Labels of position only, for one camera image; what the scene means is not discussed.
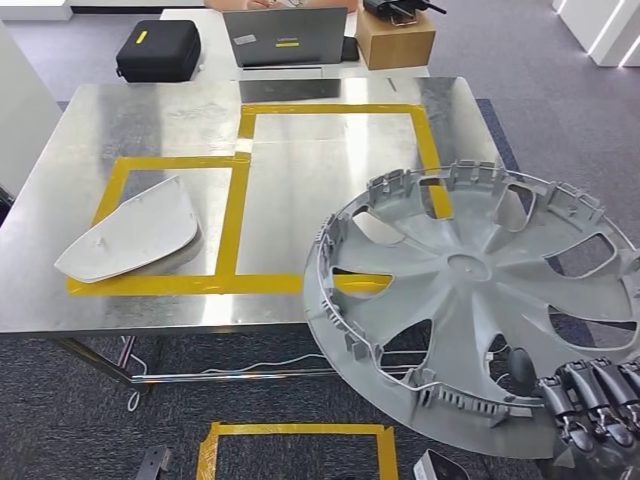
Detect brown cardboard box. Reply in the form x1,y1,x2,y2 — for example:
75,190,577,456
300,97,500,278
355,9,437,71

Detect white cabinet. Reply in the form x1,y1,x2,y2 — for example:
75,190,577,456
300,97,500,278
0,23,63,200

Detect black device with antennas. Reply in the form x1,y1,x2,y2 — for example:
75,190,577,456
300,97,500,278
362,0,448,26

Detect white blocks with light strips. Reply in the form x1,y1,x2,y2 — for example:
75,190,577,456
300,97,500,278
552,0,640,69

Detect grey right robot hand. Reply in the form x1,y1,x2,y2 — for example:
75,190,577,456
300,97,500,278
507,347,640,480

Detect white desk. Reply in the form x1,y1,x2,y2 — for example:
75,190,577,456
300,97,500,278
159,7,431,82

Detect white low plinth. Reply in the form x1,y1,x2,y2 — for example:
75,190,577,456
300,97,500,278
0,0,73,22

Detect person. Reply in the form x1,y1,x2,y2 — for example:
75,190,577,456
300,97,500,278
204,0,358,15

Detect black zipped carrying case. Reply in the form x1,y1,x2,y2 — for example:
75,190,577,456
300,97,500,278
115,19,202,84

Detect white floor cable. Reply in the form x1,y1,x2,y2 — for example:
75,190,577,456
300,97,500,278
119,337,327,413

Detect dark left wrist camera box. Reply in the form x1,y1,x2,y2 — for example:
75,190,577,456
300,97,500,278
134,445,173,480

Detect yellow tape strip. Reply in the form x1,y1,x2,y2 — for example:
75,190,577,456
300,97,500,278
216,102,454,297

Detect grey laptop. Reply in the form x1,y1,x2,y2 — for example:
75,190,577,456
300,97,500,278
222,7,349,71

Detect grey plastic wheel hubcap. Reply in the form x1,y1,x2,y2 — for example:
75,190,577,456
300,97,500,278
302,158,640,460

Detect white plastic car panel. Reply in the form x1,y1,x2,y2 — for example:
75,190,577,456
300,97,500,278
54,175,200,285

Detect yellow tape frame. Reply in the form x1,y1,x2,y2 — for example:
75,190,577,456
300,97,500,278
66,153,251,297

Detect steel workbench grey top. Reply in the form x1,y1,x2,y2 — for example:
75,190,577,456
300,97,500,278
0,76,521,399

